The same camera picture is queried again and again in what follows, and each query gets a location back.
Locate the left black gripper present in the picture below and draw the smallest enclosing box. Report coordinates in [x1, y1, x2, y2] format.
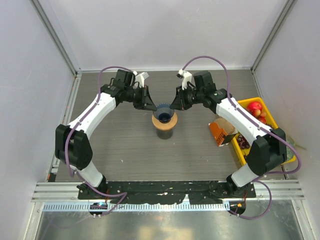
[125, 85, 157, 111]

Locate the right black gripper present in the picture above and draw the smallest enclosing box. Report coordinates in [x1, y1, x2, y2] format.
[170, 84, 204, 111]

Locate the blue plastic coffee dripper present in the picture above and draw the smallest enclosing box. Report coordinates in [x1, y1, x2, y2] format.
[153, 103, 175, 124]

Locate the wooden dripper holder ring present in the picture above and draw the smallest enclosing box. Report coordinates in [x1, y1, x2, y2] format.
[151, 112, 178, 131]

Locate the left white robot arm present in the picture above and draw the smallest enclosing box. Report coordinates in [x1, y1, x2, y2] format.
[55, 67, 157, 199]

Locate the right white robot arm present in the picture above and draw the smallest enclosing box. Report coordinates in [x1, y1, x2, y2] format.
[170, 69, 287, 197]

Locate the orange coffee filter box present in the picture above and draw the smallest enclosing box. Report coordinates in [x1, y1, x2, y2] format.
[208, 122, 237, 147]

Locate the dark glass carafe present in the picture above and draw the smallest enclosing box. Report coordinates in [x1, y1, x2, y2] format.
[156, 129, 174, 140]

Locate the red grape bunch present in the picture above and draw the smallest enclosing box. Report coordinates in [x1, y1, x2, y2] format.
[236, 134, 250, 150]

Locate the red apple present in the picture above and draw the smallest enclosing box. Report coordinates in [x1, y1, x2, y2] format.
[247, 101, 263, 112]

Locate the yellow plastic tray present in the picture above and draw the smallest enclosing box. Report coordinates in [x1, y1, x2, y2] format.
[231, 96, 297, 167]

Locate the green netted melon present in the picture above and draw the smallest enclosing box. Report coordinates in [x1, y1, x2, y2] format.
[286, 135, 296, 163]

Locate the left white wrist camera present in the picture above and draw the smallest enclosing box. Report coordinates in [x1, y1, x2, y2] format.
[133, 72, 149, 89]

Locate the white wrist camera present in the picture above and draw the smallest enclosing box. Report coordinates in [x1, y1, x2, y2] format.
[176, 69, 193, 90]
[133, 72, 149, 89]

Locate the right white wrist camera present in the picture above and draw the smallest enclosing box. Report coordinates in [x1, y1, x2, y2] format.
[176, 69, 193, 90]

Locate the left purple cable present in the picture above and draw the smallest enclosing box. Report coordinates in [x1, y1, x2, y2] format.
[64, 65, 133, 217]

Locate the purple cable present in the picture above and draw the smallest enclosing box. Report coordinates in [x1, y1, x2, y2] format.
[180, 55, 303, 221]
[64, 65, 133, 217]

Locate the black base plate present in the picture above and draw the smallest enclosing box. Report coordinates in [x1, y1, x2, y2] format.
[77, 180, 256, 205]

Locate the slotted cable duct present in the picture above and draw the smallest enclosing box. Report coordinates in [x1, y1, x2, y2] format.
[42, 201, 230, 212]

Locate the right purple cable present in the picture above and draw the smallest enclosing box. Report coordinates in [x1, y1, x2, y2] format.
[180, 55, 303, 221]

